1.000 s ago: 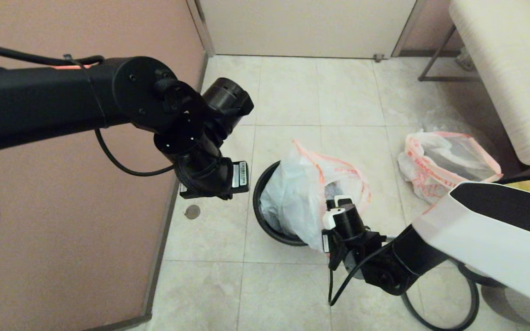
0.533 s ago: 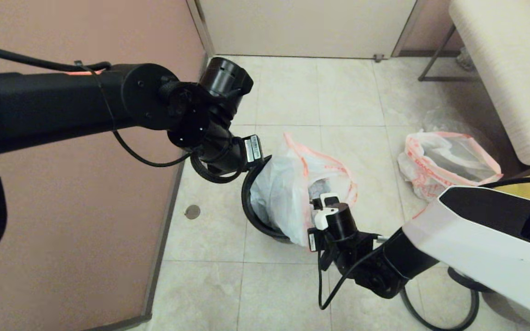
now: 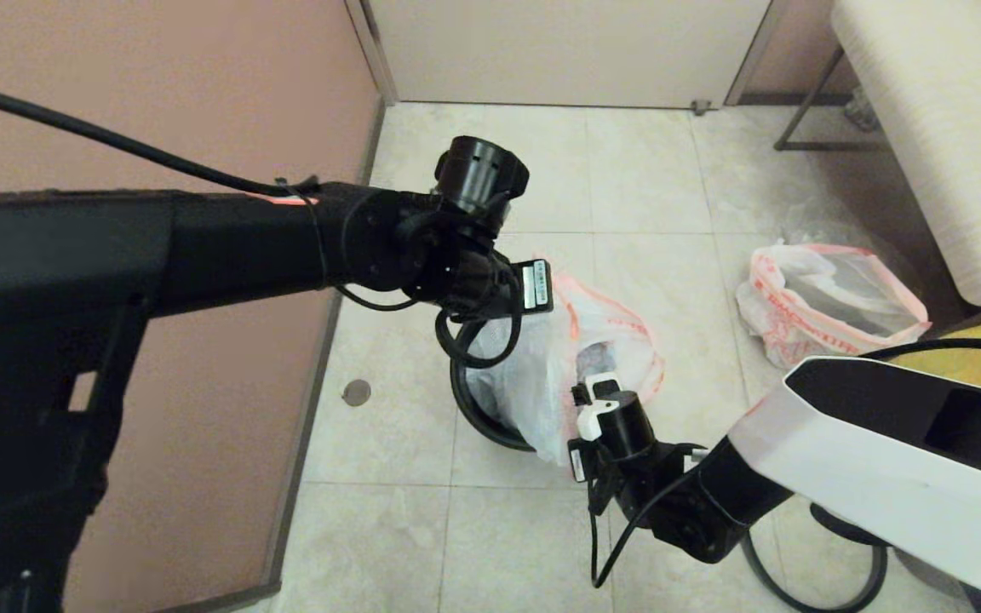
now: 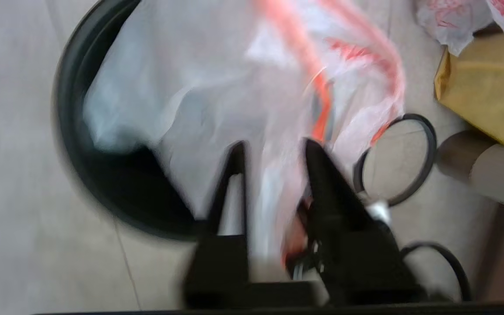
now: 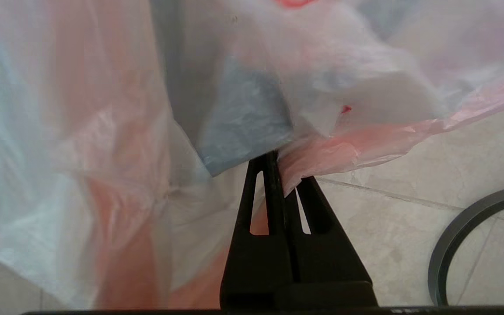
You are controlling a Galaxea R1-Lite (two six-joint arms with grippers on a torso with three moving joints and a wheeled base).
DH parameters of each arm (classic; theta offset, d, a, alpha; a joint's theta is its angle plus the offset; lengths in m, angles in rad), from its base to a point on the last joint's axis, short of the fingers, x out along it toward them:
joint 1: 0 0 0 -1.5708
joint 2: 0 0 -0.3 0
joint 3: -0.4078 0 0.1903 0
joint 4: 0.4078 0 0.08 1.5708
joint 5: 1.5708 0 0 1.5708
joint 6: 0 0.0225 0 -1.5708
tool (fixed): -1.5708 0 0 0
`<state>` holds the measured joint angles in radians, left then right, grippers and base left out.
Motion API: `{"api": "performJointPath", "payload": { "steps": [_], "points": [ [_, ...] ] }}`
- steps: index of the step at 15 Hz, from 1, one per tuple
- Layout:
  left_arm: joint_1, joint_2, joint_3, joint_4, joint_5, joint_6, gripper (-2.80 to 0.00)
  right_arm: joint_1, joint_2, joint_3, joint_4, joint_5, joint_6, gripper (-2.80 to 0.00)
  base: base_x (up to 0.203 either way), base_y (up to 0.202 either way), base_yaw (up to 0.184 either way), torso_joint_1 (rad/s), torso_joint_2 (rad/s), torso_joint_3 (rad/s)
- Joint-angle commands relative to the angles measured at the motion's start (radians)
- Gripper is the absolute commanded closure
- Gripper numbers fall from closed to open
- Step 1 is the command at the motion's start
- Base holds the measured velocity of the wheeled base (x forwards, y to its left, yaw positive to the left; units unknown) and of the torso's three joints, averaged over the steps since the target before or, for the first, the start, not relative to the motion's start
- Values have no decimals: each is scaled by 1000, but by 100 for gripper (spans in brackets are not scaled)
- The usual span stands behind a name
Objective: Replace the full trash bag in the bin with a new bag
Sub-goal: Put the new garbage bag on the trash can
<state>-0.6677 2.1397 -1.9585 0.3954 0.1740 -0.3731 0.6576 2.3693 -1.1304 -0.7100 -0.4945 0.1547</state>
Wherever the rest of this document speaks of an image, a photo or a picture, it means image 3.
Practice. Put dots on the black round trash bin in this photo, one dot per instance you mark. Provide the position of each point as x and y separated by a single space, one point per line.
490 432

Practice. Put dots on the left wrist camera black cylinder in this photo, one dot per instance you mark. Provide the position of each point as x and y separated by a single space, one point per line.
482 174

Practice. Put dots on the used white red-print trash bag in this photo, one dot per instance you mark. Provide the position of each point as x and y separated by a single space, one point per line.
797 340

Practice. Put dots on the beige door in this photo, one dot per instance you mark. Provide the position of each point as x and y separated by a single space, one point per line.
567 51

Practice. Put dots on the small grey round floor disc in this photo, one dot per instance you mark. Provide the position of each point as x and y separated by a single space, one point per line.
357 393

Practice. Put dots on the white wood-grain table top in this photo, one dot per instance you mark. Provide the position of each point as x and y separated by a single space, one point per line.
950 128

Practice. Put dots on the small clear plastic item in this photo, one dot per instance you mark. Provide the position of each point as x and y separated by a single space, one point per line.
861 115

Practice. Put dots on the right wrist camera black cylinder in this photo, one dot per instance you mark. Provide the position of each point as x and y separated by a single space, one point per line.
627 426

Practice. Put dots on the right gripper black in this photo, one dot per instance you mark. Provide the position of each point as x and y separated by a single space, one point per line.
635 485

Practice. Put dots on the white cartoon-print plastic bag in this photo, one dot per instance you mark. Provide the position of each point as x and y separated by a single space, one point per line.
533 383

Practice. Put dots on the wrist camera black cylinder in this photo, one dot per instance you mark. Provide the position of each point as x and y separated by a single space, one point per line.
482 174
627 426

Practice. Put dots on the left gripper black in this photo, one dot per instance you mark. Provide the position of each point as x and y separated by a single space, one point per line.
482 285

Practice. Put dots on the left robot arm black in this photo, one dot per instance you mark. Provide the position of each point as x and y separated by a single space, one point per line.
73 255

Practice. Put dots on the dark metal table frame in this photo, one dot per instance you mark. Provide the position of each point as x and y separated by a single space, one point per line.
823 148

